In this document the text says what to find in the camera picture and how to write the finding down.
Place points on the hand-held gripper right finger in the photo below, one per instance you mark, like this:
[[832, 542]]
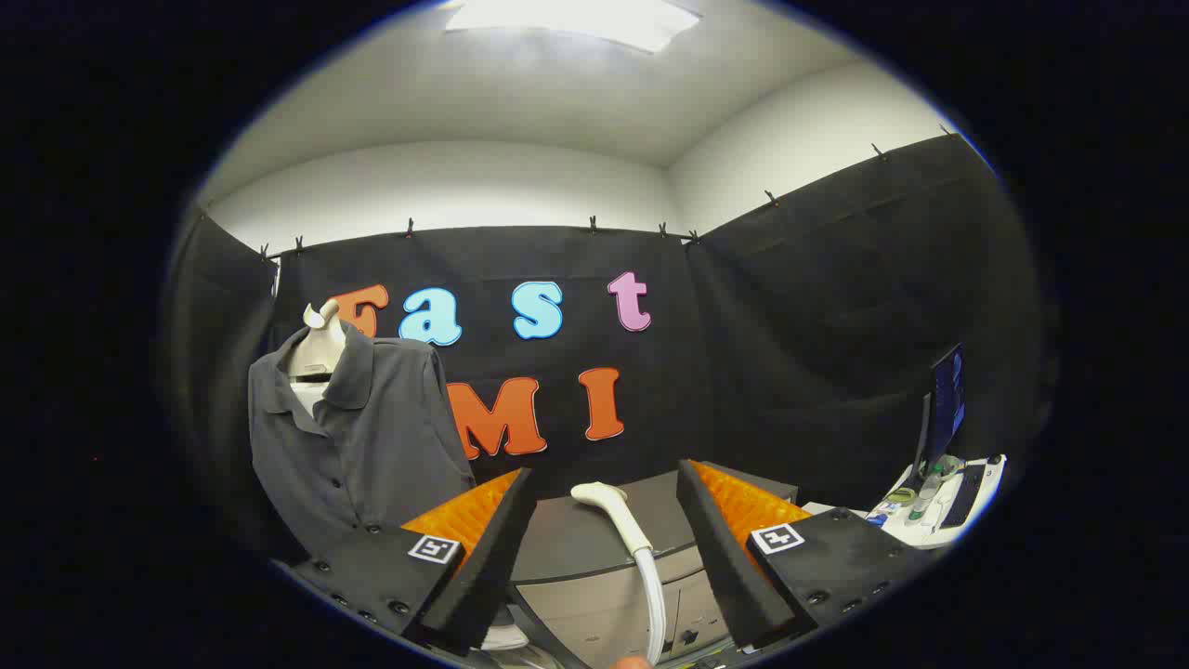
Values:
[[725, 557]]

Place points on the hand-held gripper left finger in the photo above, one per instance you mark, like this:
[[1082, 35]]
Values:
[[483, 567]]

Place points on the grey polo shirt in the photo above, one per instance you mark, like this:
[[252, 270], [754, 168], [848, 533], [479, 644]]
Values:
[[390, 437]]

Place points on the black keyboard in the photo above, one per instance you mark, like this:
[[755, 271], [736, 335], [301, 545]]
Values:
[[966, 494]]

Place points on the white mannequin torso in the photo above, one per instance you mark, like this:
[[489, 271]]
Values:
[[316, 358]]

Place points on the computer monitor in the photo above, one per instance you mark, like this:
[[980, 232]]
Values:
[[946, 400]]

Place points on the white side desk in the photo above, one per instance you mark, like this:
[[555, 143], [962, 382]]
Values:
[[992, 478]]

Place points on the ceiling light panel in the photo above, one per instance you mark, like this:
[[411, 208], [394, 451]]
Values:
[[576, 20]]

